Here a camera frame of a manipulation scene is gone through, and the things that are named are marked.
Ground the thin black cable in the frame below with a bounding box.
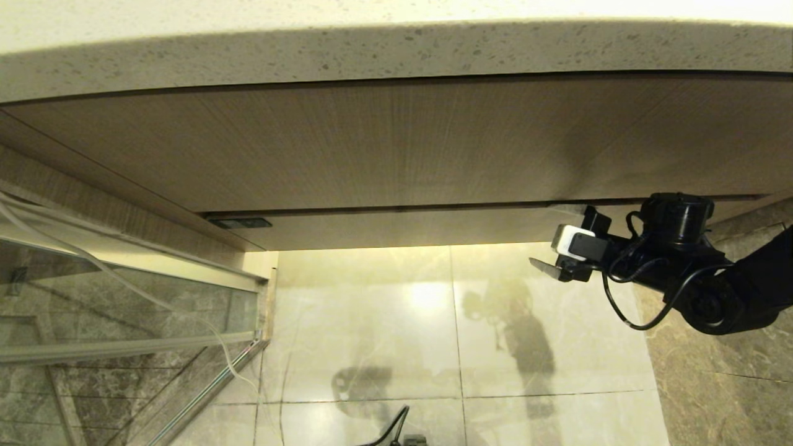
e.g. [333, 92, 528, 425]
[359, 405, 410, 446]

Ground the wooden cabinet side panel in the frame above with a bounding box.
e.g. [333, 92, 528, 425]
[0, 108, 248, 268]

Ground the wooden vanity drawer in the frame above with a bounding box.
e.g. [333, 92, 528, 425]
[201, 193, 775, 252]

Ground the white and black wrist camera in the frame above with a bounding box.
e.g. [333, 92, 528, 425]
[551, 224, 609, 262]

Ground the fixed wooden cabinet front panel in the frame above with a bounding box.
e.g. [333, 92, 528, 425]
[3, 73, 793, 215]

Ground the glass shower partition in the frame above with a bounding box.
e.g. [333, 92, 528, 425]
[0, 178, 279, 446]

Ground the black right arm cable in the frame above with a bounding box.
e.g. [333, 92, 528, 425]
[602, 211, 737, 330]

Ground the thin white cable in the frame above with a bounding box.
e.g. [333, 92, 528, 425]
[0, 188, 262, 390]

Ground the speckled stone countertop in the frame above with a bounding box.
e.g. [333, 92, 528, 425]
[0, 0, 793, 105]

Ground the dark green label plate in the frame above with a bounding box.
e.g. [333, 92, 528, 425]
[208, 216, 274, 231]

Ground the chrome floor rail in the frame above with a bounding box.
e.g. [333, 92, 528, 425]
[146, 338, 271, 446]

